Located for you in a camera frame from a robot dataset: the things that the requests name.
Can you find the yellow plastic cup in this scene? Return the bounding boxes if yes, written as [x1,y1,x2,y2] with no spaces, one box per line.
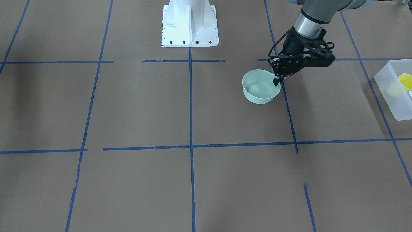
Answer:
[399,73,412,92]

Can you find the pale green bowl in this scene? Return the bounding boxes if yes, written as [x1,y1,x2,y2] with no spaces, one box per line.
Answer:
[241,69,281,104]

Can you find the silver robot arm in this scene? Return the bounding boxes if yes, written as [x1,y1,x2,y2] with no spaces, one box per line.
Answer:
[268,0,370,86]

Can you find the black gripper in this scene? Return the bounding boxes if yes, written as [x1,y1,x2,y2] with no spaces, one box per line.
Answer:
[268,27,336,86]

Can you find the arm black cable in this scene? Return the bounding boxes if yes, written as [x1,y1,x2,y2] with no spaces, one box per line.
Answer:
[268,28,293,60]

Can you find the white pedestal base plate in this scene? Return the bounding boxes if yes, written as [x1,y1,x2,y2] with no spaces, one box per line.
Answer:
[161,0,219,47]

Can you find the clear plastic storage box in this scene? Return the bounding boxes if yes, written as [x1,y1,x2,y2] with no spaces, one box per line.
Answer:
[374,59,412,121]

